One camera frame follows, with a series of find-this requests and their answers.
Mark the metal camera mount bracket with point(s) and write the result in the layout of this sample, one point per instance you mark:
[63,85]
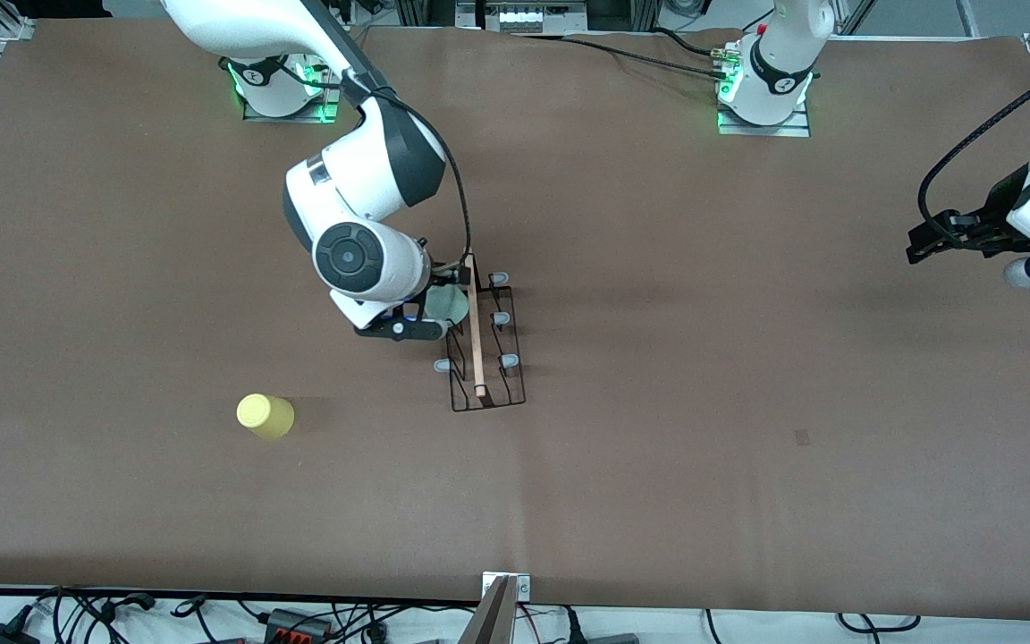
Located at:
[493,617]

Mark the black power adapter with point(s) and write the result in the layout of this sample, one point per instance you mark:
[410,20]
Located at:
[1,635]

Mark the mint green plastic cup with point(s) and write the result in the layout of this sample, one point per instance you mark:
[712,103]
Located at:
[451,306]

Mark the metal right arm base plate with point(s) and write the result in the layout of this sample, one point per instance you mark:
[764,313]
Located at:
[282,117]

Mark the brown paper table cover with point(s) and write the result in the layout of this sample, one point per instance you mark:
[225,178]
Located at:
[658,358]

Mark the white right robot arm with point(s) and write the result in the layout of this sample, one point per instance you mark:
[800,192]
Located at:
[363,179]

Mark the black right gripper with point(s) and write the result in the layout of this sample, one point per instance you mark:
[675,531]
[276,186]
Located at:
[423,301]

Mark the black box orange connectors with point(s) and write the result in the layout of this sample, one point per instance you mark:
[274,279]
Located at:
[296,624]

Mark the black power plug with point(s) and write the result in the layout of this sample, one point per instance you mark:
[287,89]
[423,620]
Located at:
[573,631]

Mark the white power strip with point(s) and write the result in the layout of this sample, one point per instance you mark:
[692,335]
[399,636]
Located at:
[524,18]

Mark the yellow plastic cup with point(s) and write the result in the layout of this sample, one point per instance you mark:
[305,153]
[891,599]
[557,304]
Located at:
[265,416]

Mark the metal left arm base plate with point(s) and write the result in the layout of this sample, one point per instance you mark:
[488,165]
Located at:
[765,130]

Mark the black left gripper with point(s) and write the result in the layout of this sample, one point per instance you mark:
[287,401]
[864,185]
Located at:
[1000,204]

